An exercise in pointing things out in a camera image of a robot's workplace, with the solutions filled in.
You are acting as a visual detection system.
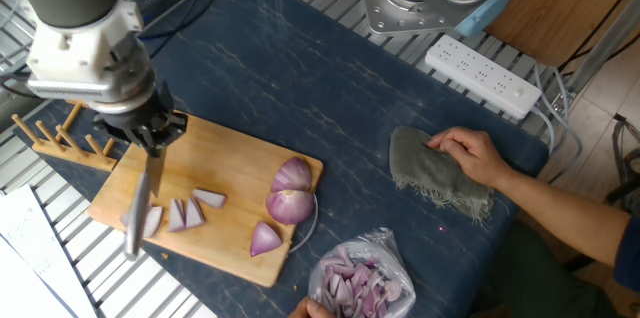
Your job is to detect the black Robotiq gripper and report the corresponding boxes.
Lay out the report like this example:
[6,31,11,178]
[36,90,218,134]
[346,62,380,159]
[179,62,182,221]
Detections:
[94,90,190,158]

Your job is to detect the steel cleaver knife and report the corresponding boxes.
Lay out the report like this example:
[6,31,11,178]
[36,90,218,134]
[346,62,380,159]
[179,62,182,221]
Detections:
[123,80,174,262]

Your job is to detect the grey frayed cloth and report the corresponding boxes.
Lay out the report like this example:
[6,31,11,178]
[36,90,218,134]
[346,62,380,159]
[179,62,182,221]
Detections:
[388,125,496,224]

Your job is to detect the clear plastic bag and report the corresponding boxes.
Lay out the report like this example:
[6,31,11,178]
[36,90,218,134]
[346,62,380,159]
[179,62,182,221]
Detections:
[307,227,417,318]

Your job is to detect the person's right forearm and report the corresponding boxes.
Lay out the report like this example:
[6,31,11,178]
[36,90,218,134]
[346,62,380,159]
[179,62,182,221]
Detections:
[492,165,632,269]

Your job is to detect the person's left hand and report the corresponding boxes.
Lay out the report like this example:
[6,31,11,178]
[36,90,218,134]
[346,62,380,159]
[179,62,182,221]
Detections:
[288,296,336,318]

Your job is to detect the person's right hand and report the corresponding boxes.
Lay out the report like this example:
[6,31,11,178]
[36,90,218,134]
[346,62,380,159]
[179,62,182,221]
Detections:
[427,126,511,192]

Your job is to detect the wooden cutting board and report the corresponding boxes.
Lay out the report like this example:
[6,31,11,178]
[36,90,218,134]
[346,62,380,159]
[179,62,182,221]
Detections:
[87,110,325,288]

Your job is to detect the wooden peg rack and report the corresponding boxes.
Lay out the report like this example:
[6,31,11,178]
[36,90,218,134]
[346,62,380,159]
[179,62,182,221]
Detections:
[10,100,119,173]

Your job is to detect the red onion quarter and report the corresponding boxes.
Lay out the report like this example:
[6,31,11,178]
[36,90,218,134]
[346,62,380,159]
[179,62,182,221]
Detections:
[270,156,314,194]

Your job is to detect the small red onion wedge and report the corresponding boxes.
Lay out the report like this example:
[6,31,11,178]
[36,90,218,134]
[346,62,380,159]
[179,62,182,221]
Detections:
[249,221,284,258]

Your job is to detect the red onion half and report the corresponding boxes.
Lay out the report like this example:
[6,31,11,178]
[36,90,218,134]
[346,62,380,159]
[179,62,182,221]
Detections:
[265,189,316,226]

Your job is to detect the dark blue marbled mat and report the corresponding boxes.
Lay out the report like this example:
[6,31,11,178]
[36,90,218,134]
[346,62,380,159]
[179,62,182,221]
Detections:
[13,0,550,318]

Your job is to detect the white printed paper sheet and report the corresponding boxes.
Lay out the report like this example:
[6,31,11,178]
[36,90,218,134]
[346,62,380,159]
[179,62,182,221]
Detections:
[0,185,99,318]

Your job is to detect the sliced red onion pile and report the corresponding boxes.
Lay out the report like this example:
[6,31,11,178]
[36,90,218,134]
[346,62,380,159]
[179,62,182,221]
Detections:
[319,245,404,318]

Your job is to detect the white power strip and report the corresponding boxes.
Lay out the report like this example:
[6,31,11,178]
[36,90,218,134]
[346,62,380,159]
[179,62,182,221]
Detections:
[424,33,543,121]

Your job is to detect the dark green trousers leg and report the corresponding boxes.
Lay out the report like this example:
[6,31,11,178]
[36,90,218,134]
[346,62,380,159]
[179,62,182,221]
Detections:
[469,222,624,318]

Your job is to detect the navy shirt sleeve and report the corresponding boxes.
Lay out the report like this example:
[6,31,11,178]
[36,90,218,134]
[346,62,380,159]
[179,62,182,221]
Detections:
[613,217,640,294]

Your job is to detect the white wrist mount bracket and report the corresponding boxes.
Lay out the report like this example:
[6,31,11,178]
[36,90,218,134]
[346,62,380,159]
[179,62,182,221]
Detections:
[24,0,146,104]

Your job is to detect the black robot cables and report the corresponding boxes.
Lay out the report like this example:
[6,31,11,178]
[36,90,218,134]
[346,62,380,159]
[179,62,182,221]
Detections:
[137,0,236,59]

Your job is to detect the thin onion ring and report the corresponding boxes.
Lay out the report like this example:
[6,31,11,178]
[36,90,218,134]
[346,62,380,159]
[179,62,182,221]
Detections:
[287,193,320,255]

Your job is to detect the grey power strip cable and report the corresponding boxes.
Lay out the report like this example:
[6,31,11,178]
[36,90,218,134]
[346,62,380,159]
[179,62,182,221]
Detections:
[529,63,585,184]

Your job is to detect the aluminium frame post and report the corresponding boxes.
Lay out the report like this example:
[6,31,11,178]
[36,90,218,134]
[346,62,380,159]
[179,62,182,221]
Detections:
[562,1,640,97]

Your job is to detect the black looped straps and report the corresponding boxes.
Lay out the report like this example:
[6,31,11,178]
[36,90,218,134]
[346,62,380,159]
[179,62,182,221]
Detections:
[605,112,640,205]

